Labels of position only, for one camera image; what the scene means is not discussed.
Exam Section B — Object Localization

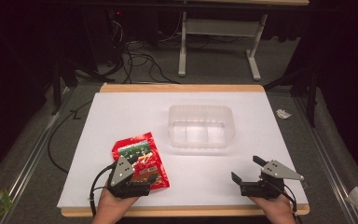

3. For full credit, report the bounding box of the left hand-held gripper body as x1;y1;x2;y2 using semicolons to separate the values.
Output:
106;156;152;200

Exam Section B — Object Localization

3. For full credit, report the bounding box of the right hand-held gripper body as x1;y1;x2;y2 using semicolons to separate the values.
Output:
240;160;305;200

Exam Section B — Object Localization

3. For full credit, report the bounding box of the red snack packet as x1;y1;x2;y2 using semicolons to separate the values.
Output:
111;132;171;190

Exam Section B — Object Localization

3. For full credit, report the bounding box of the clear plastic container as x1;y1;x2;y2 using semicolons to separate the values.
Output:
167;105;236;149

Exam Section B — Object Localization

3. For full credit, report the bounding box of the person's right hand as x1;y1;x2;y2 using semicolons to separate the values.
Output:
249;192;296;224

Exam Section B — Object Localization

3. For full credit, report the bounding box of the person's left hand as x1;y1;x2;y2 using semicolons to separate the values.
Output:
90;186;141;224

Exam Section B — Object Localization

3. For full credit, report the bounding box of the white table mat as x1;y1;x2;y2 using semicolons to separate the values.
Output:
56;91;310;209

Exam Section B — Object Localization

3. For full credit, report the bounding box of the crumpled white paper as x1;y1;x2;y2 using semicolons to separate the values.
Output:
275;108;293;120

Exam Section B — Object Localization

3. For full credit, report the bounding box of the black metal stand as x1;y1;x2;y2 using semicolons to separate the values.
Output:
263;66;321;128
49;57;79;117

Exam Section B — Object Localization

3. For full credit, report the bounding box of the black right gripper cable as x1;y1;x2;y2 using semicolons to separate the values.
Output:
279;183;300;218

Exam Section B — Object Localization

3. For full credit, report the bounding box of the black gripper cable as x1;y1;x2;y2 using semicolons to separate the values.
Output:
89;163;117;217
279;183;300;218

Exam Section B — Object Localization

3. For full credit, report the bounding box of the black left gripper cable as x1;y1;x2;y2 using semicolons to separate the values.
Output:
89;163;117;217

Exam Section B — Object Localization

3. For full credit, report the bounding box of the metal floor rail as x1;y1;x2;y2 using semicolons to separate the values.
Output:
295;96;358;224
0;87;76;224

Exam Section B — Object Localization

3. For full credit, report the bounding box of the black floor cable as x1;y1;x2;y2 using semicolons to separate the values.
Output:
47;99;93;175

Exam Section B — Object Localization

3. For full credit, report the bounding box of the bundle of black cables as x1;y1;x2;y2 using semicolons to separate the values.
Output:
105;18;181;85

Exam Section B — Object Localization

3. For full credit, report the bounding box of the white desk frame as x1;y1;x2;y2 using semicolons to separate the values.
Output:
177;11;269;82

